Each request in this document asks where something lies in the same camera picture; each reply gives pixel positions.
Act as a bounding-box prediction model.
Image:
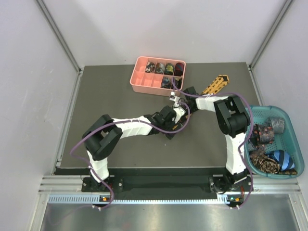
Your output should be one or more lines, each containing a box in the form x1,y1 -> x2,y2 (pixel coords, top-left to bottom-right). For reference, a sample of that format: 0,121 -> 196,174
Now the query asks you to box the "pink compartment organizer box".
129,56 -> 186,97

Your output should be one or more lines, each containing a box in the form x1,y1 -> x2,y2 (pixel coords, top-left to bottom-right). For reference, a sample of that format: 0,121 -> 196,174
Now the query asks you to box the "black yellow rolled tie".
171,77 -> 182,89

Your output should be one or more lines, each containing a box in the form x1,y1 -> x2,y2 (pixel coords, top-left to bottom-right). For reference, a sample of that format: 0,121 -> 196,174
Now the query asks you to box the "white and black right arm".
183,87 -> 251,191

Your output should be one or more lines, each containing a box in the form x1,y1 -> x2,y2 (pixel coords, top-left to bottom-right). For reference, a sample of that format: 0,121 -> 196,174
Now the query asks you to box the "blue striped rolled tie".
266,150 -> 295,171

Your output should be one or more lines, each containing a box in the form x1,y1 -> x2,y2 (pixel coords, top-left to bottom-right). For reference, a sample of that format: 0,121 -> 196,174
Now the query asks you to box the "dark orange floral rolled tie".
248,124 -> 275,150

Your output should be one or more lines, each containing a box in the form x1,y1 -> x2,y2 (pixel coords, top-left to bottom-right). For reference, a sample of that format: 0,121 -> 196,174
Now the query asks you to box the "grey slotted cable duct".
48,194 -> 240,205

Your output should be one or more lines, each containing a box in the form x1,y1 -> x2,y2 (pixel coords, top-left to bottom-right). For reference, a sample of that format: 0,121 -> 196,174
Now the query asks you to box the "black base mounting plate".
81,167 -> 251,199

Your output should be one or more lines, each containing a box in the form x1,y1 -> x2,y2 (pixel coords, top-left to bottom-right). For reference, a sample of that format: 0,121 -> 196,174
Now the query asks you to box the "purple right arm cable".
172,76 -> 254,210

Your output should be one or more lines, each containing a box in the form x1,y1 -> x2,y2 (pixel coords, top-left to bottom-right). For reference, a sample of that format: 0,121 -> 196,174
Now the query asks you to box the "aluminium frame post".
248,0 -> 294,72
34,0 -> 81,73

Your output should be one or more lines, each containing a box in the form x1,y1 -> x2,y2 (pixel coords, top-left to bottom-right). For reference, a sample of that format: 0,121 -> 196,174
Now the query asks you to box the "teal perforated plastic basket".
244,106 -> 305,180

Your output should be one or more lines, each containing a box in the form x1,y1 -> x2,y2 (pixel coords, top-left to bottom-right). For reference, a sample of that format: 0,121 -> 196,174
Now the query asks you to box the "maroon rolled tie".
174,62 -> 185,77

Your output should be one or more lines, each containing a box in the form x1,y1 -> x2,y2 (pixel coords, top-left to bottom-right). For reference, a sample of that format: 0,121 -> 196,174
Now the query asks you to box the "blue patterned rolled tie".
161,76 -> 172,89

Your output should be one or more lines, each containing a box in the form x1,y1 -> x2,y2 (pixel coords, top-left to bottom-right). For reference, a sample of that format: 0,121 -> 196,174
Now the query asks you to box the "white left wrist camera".
169,91 -> 185,123

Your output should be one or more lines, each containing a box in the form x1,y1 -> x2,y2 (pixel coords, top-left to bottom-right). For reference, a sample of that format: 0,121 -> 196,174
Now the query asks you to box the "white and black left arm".
82,103 -> 191,191

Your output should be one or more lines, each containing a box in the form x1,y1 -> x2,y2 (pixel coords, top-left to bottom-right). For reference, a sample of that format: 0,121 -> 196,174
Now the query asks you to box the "right aluminium frame post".
248,0 -> 294,72

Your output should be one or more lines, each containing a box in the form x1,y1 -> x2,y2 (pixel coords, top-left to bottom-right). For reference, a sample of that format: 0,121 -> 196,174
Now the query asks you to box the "green yellow rolled tie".
164,63 -> 175,76

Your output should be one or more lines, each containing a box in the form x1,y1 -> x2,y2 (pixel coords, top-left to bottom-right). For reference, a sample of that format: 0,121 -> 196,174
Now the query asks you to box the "multicolour rolled tie in box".
145,61 -> 155,73

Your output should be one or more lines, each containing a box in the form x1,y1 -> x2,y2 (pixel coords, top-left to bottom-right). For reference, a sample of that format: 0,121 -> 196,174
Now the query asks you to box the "left aluminium frame post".
34,0 -> 81,73

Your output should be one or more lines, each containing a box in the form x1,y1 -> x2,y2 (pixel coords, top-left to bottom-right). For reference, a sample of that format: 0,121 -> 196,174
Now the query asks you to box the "yellow patterned necktie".
202,75 -> 230,95

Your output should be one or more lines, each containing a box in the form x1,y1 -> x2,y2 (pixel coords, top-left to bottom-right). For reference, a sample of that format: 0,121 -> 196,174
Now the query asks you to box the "brown paisley rolled tie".
249,149 -> 298,176

